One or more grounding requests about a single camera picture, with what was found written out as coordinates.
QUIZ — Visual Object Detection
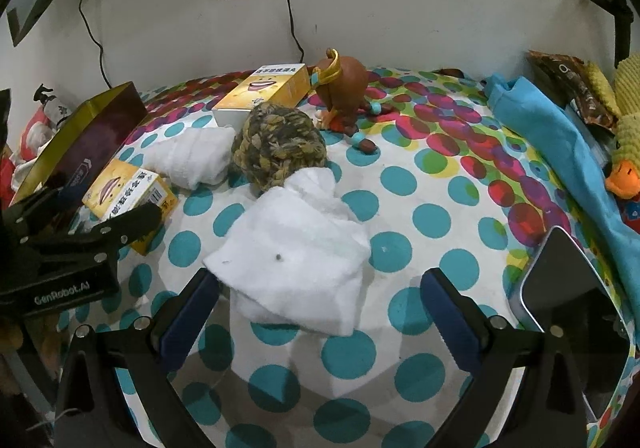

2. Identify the yellow white medicine box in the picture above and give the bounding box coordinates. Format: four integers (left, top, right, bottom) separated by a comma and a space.
213, 64, 310, 131

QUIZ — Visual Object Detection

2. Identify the gold tin box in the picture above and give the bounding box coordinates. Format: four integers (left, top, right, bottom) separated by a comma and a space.
13, 81, 148, 205

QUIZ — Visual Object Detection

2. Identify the braided rope ball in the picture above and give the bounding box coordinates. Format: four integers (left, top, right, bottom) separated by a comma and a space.
231, 103, 328, 191

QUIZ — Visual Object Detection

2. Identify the white small sock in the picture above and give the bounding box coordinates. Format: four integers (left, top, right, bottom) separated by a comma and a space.
142, 127, 235, 190

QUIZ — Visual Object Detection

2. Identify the black smartphone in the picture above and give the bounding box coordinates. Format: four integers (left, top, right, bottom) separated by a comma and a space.
509, 226, 631, 422

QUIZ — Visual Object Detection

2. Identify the blue cloth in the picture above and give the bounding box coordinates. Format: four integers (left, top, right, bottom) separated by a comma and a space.
485, 75, 640, 321

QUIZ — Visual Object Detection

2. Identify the yellow knitted duck toy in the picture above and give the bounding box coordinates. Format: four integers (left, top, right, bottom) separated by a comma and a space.
585, 54, 640, 200

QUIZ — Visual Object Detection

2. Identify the red paper bag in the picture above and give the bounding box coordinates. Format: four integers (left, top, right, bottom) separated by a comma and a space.
0, 156, 15, 210

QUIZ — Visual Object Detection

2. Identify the polka dot tablecloth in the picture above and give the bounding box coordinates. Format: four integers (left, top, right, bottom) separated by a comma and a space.
54, 65, 640, 448

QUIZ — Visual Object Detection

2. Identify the yellow barcode medicine box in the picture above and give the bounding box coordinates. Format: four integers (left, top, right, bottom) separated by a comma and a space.
81, 159, 178, 255

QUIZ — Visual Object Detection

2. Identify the brown bird figurine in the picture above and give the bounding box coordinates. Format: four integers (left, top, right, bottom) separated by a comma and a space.
309, 48, 394, 155

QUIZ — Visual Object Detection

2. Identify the black power cable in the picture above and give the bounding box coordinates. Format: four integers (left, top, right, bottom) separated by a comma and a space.
77, 0, 114, 91

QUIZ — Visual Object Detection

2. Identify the brown patterned snack packet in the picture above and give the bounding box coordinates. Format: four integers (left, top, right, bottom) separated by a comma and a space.
526, 50, 617, 133

